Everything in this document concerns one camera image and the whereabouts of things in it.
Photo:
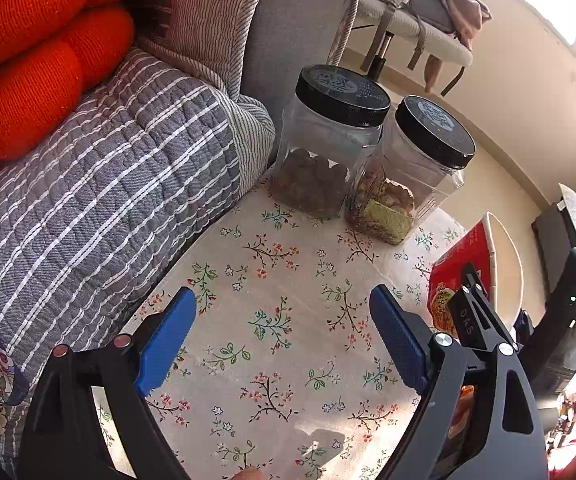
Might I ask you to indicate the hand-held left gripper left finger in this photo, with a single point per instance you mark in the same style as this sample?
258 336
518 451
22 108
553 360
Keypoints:
165 340

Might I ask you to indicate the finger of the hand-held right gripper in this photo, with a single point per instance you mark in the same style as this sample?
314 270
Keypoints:
470 317

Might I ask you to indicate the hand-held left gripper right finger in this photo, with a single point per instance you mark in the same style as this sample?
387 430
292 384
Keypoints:
398 340

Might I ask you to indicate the red white instant noodle cup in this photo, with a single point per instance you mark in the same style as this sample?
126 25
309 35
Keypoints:
460 255

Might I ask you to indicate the person's left hand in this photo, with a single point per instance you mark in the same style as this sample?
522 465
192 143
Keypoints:
248 475

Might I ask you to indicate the dark grey ottoman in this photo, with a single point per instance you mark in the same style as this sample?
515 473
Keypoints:
548 225

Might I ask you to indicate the floral tablecloth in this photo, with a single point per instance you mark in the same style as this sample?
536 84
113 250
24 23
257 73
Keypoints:
288 320

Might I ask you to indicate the clear jar with green packets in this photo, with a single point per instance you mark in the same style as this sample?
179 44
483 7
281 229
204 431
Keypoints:
408 185

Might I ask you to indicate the grey striped quilted cover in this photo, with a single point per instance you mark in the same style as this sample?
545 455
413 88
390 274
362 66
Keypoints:
107 170

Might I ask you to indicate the clear jar with brown nuts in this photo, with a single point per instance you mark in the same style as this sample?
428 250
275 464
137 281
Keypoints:
318 160

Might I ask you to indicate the white office chair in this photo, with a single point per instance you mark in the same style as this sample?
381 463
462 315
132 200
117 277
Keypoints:
418 30

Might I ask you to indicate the red knitted cushion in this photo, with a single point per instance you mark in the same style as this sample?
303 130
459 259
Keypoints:
32 60

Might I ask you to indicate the pinkish brown blanket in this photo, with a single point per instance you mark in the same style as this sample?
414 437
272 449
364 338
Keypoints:
465 5

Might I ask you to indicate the grey sofa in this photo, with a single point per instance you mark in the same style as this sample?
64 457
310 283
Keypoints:
298 25

